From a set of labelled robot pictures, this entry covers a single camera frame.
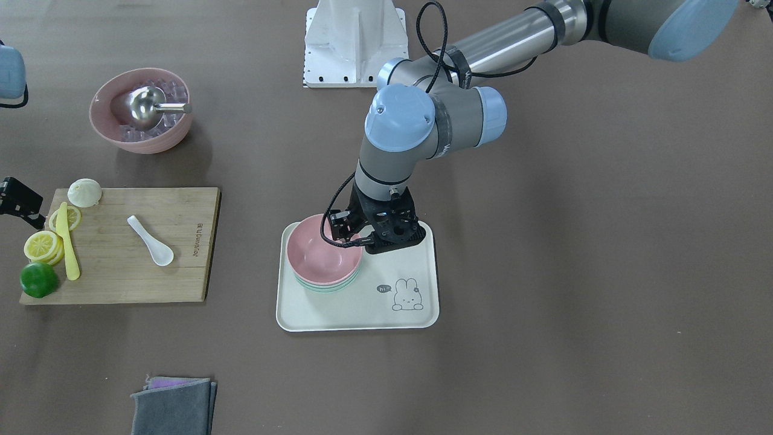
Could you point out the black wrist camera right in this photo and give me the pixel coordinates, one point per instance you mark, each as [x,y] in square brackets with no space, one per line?
[19,200]

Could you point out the bamboo cutting board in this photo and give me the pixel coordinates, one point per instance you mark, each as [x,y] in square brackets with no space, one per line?
[116,266]

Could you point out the yellow plastic knife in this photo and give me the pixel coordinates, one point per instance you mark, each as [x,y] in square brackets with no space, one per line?
[72,268]

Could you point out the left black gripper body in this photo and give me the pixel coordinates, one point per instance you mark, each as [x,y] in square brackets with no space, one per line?
[362,206]

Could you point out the grey folded cloth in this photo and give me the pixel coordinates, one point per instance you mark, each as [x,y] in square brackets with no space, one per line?
[175,410]

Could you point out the white steamed bun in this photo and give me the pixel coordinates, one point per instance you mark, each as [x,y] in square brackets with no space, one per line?
[84,193]

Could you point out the green lime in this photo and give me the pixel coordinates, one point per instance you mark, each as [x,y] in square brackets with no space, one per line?
[38,279]

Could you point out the upper lemon slice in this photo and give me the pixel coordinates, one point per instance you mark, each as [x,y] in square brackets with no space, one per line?
[44,246]

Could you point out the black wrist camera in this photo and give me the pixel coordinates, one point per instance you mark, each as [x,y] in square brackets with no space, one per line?
[395,223]
[19,200]

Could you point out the purple cloth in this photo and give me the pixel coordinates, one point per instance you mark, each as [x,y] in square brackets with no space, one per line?
[156,382]

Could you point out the metal ice scoop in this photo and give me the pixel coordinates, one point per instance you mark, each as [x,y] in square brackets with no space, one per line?
[146,106]

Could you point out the large pink bowl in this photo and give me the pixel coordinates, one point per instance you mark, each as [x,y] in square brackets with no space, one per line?
[107,127]

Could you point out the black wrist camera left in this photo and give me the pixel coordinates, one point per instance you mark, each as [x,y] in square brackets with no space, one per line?
[395,223]

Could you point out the clear ice cubes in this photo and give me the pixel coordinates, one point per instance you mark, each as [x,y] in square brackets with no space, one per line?
[174,92]

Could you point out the lower green bowl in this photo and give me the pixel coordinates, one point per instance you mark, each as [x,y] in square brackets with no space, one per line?
[329,290]

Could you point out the white ceramic spoon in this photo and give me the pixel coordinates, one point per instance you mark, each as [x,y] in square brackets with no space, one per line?
[161,253]

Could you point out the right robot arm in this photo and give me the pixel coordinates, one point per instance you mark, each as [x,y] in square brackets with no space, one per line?
[14,89]

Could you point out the lower lemon slice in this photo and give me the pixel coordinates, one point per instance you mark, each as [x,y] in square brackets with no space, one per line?
[73,218]

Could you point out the small pink bowl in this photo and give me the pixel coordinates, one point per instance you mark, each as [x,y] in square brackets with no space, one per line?
[316,263]

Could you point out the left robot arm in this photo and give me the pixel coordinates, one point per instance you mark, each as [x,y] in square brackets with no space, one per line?
[427,108]

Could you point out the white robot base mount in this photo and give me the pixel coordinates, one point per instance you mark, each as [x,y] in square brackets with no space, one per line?
[347,42]

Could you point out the cream rabbit serving tray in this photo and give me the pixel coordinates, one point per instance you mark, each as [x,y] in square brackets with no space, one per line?
[391,290]

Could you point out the lemon slice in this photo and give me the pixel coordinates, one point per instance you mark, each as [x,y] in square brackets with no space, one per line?
[73,218]
[44,246]

